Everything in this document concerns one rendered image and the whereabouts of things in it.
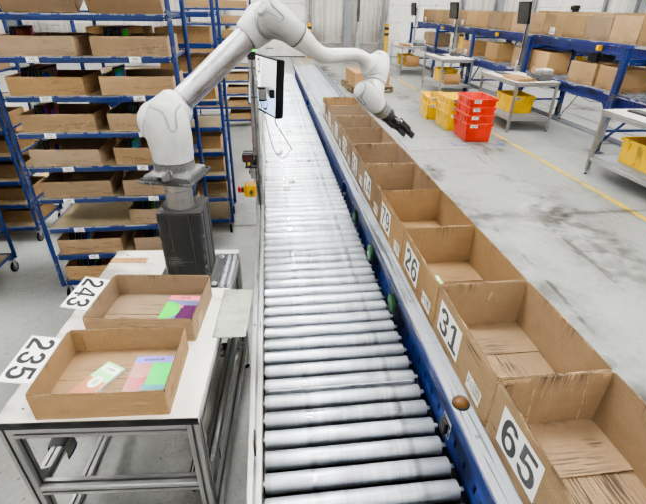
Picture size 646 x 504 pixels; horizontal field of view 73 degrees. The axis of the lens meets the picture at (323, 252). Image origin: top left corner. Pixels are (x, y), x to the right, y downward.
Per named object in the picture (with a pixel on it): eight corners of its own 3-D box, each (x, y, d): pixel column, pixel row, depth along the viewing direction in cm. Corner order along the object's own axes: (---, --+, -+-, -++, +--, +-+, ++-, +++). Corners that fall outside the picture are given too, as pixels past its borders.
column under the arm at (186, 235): (155, 288, 183) (140, 217, 167) (171, 257, 205) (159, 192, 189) (217, 287, 184) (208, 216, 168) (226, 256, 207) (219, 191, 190)
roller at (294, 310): (261, 314, 176) (260, 304, 174) (386, 307, 182) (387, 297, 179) (261, 322, 172) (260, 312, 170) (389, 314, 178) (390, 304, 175)
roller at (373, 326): (261, 335, 165) (260, 325, 163) (394, 327, 171) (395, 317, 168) (261, 344, 161) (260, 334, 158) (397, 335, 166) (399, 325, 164)
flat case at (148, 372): (117, 404, 129) (116, 401, 129) (138, 359, 146) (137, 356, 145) (164, 403, 130) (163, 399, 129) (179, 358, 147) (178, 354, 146)
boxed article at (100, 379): (65, 398, 131) (64, 394, 130) (110, 364, 144) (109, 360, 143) (82, 407, 128) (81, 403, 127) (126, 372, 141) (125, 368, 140)
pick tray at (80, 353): (76, 352, 149) (68, 329, 144) (189, 348, 152) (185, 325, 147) (34, 421, 124) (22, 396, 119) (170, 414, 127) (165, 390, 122)
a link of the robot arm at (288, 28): (311, 20, 170) (296, 19, 180) (276, -12, 159) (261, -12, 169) (294, 51, 172) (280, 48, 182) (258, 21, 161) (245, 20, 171)
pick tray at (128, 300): (119, 294, 179) (114, 274, 174) (213, 295, 179) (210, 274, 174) (87, 340, 154) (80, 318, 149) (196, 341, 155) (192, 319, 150)
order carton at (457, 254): (399, 265, 177) (403, 228, 168) (468, 262, 180) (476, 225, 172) (431, 327, 143) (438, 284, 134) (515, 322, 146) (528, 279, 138)
